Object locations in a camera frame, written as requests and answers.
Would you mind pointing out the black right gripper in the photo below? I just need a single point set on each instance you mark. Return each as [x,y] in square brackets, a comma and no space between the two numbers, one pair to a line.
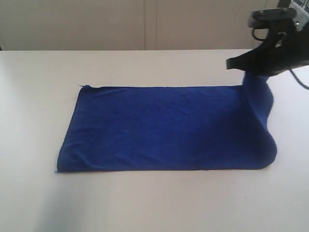
[275,56]

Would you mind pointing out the blue cloth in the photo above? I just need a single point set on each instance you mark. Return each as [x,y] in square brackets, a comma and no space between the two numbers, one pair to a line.
[170,128]

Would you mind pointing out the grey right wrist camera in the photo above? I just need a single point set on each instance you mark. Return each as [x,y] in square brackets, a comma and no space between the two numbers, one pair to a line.
[277,20]

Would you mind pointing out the black window frame post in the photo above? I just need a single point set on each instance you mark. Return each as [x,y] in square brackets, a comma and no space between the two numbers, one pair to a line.
[283,3]

